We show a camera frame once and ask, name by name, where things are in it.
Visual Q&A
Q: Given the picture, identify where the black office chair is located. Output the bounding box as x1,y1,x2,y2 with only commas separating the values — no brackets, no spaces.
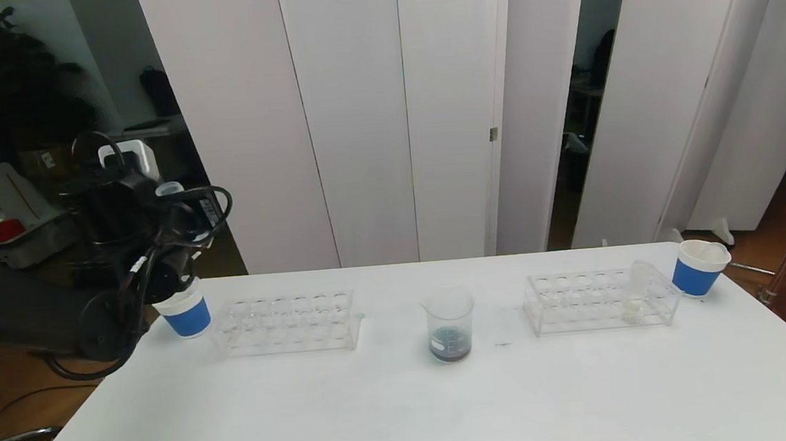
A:
584,30,620,91

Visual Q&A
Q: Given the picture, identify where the black floor cable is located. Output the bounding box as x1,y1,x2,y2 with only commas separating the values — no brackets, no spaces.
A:
0,384,102,441

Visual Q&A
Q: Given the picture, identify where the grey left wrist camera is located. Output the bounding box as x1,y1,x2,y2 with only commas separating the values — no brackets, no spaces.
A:
97,139,160,188

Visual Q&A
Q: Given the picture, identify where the clear acrylic test tube rack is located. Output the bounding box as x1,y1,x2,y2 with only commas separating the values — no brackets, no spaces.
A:
521,264,682,337
210,288,368,360

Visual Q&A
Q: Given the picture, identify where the dark green potted plant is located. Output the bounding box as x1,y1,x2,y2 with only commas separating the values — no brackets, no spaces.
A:
0,0,102,166

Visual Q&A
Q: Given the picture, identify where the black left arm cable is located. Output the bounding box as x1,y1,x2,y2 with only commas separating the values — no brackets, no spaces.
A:
31,120,246,384

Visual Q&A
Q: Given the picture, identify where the brown cardboard box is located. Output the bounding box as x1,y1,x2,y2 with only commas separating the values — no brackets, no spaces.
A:
18,144,79,182

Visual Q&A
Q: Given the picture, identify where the white desk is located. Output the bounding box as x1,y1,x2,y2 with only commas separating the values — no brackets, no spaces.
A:
110,117,203,214

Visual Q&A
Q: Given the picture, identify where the white folding partition screen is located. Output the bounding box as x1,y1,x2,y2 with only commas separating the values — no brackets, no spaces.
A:
554,0,786,249
137,0,607,281

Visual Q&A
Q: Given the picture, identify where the blue white paper cup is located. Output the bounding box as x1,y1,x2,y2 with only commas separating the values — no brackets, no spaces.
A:
151,278,214,342
669,237,734,298

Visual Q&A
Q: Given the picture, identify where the black backpack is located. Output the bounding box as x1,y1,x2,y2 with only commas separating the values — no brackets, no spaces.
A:
140,65,184,122

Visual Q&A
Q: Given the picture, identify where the clear plastic beaker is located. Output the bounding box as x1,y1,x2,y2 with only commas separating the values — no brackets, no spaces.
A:
420,285,480,366

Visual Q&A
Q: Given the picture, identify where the test tube with yellow pigment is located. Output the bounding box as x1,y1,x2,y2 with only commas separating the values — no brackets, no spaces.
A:
617,259,653,323

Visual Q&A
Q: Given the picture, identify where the white machine with base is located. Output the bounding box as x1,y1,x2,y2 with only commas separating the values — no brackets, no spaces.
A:
0,60,86,273

